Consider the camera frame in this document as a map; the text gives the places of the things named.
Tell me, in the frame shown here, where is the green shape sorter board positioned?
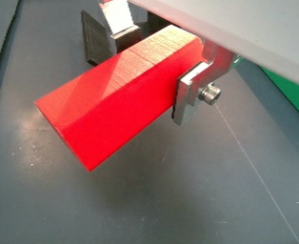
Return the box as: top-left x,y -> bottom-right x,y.
232,54 -> 299,126

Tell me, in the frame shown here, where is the red hexagon prism block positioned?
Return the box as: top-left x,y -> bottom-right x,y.
35,25 -> 204,171

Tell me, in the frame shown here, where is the black curved holder stand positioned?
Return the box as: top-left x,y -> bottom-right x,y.
81,10 -> 172,66

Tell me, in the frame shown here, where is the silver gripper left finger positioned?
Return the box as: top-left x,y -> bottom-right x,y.
97,0 -> 142,54

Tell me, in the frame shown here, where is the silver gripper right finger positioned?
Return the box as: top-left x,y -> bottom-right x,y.
172,39 -> 234,126

